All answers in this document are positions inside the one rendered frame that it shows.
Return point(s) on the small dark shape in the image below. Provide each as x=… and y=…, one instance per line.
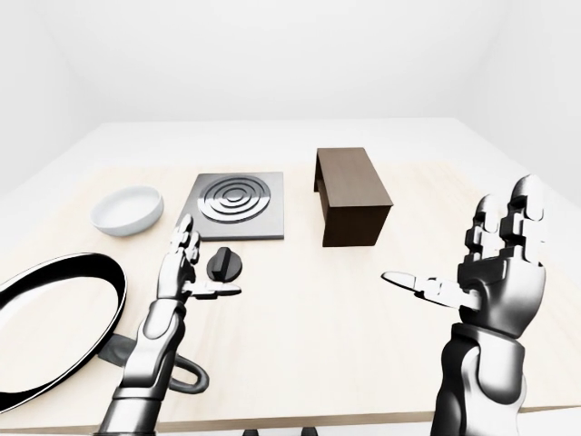
x=251, y=432
x=309, y=431

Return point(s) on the dark brown wooden box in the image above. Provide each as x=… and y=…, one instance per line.
x=351, y=195

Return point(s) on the round black stove knob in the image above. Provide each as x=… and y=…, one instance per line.
x=223, y=265

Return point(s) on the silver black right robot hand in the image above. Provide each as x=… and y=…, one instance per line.
x=508, y=281

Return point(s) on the flat dark stove plate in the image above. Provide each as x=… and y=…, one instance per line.
x=238, y=204

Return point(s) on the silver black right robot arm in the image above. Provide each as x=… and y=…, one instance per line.
x=481, y=386

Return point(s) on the white bowl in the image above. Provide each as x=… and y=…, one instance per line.
x=127, y=211

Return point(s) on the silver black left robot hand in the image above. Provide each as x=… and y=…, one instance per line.
x=173, y=271

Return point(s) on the black frying pan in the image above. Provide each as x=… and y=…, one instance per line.
x=59, y=318

